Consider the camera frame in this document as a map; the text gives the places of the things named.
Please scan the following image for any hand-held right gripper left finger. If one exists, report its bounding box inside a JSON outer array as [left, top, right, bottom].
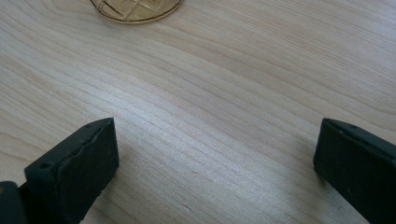
[[18, 117, 120, 224]]

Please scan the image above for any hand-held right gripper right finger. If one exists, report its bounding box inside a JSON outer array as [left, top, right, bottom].
[[313, 118, 396, 224]]

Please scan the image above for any woven wicker basket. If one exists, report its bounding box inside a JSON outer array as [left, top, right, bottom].
[[89, 0, 185, 24]]

